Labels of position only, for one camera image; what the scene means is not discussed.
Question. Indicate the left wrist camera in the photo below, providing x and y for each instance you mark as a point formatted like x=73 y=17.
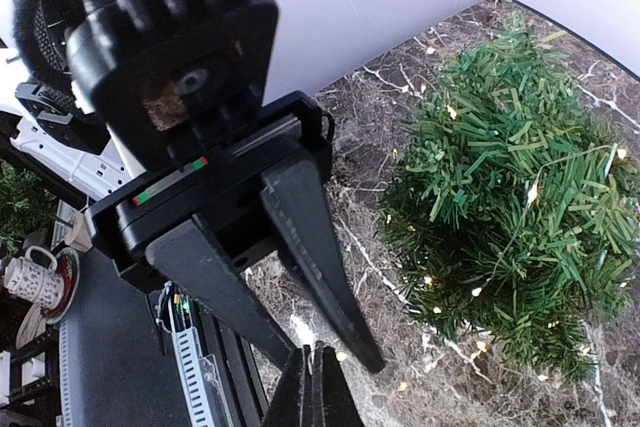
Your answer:
x=174 y=78

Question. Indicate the small green christmas tree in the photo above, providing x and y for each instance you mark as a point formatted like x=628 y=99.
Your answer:
x=513 y=211

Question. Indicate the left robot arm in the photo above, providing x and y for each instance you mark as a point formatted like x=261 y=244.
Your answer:
x=41 y=31

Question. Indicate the grey slotted cable duct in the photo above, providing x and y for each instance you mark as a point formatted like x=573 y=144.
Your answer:
x=197 y=395

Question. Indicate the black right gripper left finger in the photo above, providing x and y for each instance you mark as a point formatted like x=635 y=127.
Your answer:
x=291 y=402

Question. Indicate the white patterned mug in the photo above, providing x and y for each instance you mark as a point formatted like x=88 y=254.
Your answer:
x=34 y=282

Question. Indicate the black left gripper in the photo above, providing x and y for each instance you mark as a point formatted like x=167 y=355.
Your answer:
x=146 y=229

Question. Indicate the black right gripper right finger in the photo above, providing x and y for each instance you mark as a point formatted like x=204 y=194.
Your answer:
x=332 y=401

